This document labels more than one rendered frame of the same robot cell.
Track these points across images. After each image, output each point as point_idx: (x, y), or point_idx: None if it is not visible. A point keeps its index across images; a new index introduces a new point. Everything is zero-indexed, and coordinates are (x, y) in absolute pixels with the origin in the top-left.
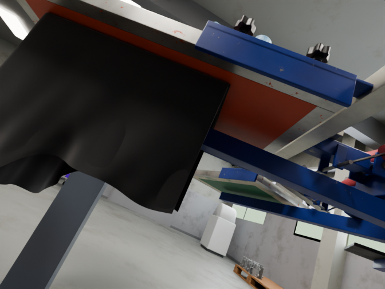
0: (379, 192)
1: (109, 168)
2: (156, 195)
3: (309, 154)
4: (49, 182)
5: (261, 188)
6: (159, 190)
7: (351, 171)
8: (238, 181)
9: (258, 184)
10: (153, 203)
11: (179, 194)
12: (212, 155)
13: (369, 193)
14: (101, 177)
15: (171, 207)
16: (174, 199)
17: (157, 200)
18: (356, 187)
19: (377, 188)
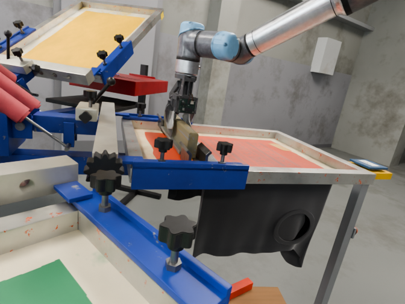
0: (20, 143)
1: (196, 191)
2: (176, 195)
3: (89, 134)
4: (299, 262)
5: (21, 268)
6: (176, 193)
7: (37, 131)
8: (120, 289)
9: (61, 241)
10: (176, 198)
11: (169, 191)
12: (200, 189)
13: (16, 146)
14: (196, 195)
15: (169, 196)
16: (169, 193)
17: (175, 196)
18: (9, 142)
19: (18, 140)
